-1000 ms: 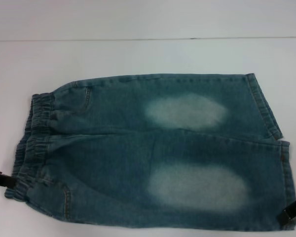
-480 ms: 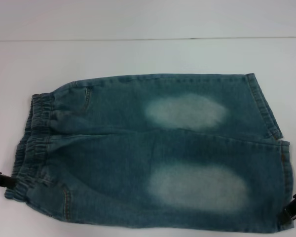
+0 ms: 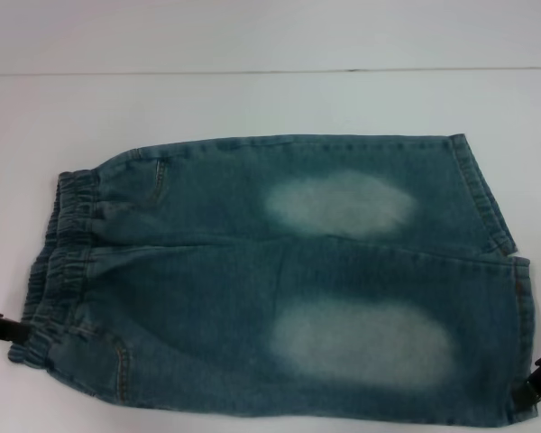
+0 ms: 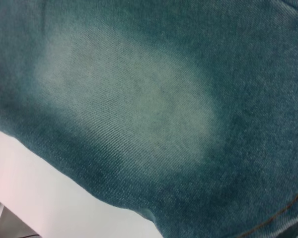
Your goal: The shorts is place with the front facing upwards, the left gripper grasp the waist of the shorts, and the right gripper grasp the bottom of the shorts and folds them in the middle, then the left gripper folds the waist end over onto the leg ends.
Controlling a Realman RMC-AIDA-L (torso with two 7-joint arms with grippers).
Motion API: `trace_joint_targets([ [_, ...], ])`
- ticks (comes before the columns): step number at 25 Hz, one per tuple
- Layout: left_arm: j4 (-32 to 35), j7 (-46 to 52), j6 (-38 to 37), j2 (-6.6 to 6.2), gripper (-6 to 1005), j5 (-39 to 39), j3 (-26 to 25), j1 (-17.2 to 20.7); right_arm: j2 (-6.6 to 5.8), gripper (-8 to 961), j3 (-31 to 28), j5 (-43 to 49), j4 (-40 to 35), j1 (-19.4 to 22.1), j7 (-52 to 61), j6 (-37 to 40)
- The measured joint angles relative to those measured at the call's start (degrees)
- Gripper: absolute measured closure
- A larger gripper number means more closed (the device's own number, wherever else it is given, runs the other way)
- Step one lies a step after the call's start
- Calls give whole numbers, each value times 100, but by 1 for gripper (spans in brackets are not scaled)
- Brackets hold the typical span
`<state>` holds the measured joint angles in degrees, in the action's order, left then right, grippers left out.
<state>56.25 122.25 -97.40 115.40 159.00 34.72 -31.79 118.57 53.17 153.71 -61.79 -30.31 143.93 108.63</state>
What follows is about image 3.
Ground blue denim shorts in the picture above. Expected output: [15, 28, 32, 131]
[6, 133, 540, 429]

